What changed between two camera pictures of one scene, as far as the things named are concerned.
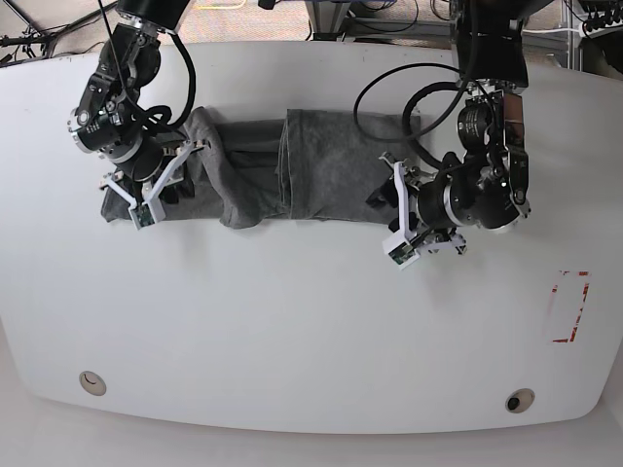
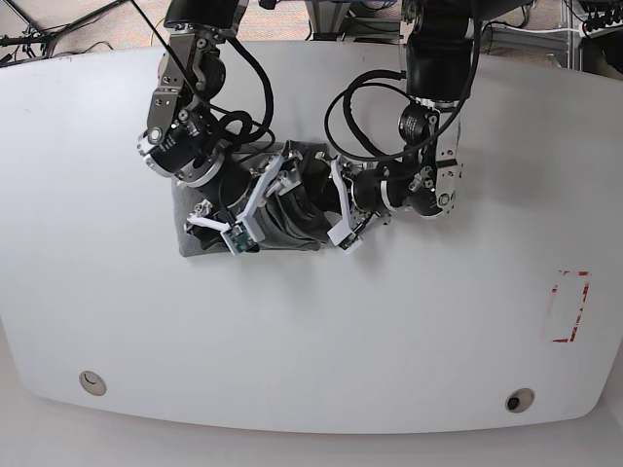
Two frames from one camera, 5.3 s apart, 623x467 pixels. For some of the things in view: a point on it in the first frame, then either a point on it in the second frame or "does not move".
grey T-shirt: [303, 164] -> [291, 214]
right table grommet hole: [520, 400] does not move
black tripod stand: [33, 37] does not move
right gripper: [153, 170] -> [226, 200]
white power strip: [604, 30] does not move
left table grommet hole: [92, 383] does not move
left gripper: [434, 231] -> [369, 197]
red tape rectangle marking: [555, 290] does not move
